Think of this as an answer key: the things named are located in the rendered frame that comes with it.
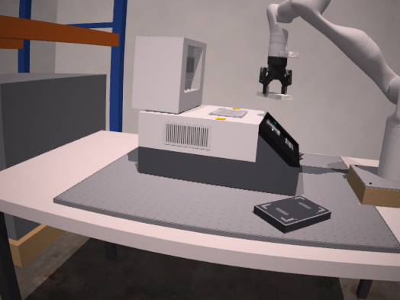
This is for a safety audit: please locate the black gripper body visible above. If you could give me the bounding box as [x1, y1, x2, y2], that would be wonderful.
[267, 56, 287, 80]

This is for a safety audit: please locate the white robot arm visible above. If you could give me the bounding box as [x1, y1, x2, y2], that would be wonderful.
[266, 0, 400, 181]

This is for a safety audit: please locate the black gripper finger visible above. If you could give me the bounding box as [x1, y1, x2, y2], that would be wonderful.
[280, 69, 292, 95]
[259, 67, 278, 95]

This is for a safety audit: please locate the white and dark grey lab machine with lid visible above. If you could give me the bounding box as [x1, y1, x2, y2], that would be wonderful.
[132, 36, 300, 195]

